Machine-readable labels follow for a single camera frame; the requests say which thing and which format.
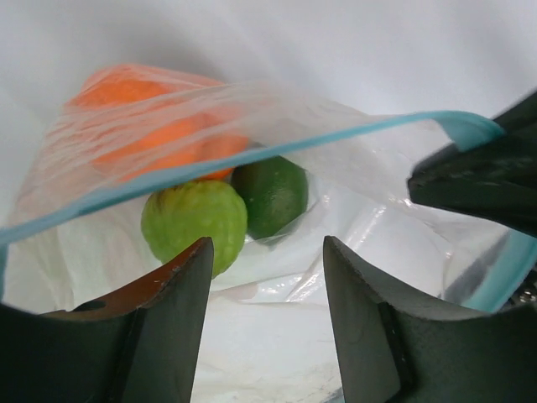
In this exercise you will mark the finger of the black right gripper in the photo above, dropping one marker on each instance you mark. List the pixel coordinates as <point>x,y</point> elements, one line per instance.
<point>495,181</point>

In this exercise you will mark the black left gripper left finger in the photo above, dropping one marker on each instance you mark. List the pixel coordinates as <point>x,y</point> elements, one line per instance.
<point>139,343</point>

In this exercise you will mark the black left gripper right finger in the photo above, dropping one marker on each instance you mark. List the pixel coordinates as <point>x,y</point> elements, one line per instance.
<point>395,343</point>

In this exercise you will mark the green fake fruit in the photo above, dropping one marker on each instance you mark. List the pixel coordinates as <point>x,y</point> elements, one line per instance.
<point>174,218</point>

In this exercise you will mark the clear zip top bag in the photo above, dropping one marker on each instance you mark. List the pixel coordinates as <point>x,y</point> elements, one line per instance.
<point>74,234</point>

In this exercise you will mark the orange fake fruit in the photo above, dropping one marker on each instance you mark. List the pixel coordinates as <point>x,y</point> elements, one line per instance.
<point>121,86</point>
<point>171,146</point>

